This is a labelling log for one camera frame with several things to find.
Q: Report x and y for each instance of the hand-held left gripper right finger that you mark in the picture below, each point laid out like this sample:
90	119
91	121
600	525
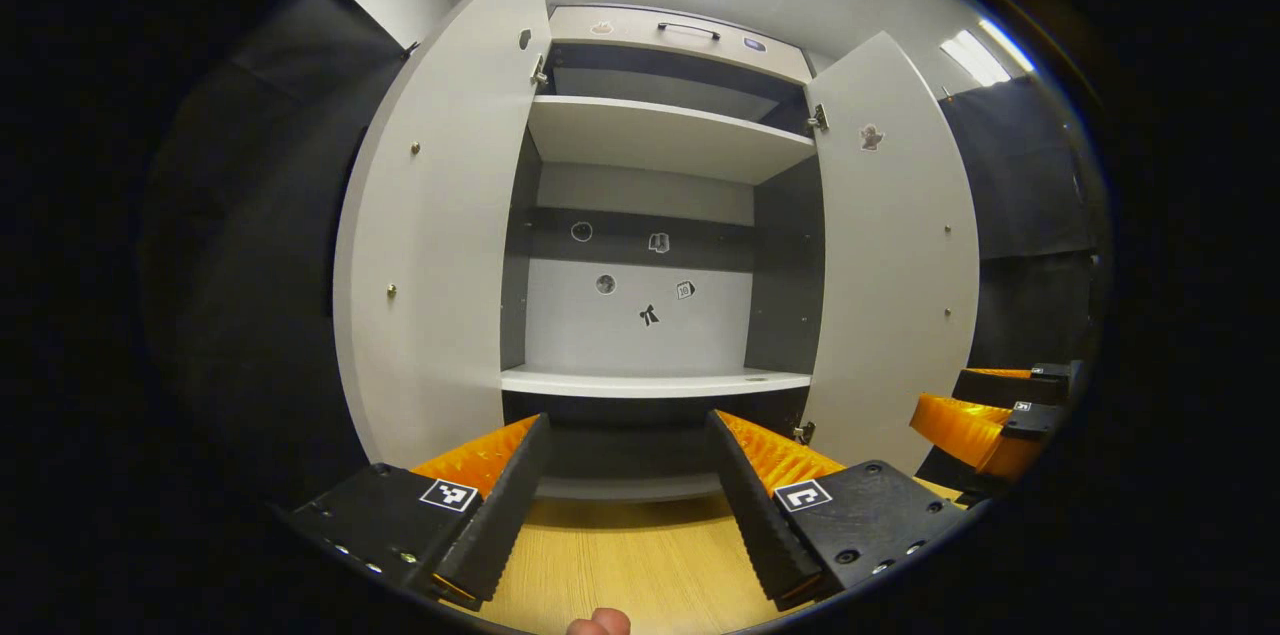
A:
748	505

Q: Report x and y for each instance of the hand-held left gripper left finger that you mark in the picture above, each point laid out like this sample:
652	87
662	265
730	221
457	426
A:
508	505

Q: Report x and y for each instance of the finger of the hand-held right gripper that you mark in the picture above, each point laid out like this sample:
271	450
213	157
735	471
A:
1000	387
965	430

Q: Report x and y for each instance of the beige cabinet door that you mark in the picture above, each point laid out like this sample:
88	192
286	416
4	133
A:
450	265
890	295

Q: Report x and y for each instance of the beige double-door shoe cabinet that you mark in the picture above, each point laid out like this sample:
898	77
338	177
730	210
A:
640	345

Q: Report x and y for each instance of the metal door hinge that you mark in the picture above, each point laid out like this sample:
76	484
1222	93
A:
804	433
539	70
818	118

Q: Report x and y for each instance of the white cabinet shelf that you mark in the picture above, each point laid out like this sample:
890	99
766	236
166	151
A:
650	382
660	135

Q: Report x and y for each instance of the beige cabinet top panel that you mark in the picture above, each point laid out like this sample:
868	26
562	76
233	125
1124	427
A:
640	33

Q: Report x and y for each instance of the black backdrop cloth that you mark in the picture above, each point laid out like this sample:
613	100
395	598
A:
1030	215
250	265

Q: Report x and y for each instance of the ceiling light panel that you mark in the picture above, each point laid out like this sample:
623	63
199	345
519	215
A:
985	55

